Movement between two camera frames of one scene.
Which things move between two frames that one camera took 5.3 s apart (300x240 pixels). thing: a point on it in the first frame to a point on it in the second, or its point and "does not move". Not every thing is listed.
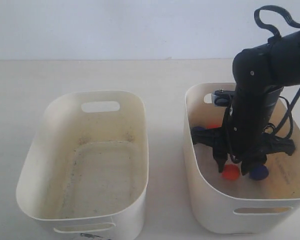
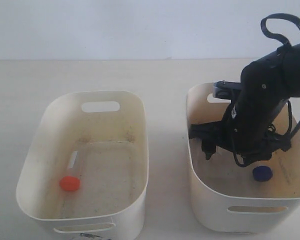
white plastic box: [244, 205] does not move
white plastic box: [87, 176] does not move
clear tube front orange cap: [231, 172] to [70, 182]
